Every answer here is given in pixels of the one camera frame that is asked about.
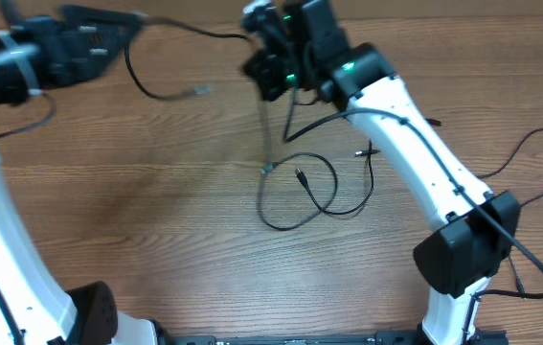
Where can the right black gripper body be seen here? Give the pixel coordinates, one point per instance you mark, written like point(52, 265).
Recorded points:
point(280, 75)

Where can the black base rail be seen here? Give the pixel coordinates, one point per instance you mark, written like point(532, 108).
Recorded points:
point(300, 339)

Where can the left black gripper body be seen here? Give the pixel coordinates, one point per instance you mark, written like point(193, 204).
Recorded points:
point(53, 63)

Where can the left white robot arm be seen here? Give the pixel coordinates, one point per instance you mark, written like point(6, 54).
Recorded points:
point(34, 308)

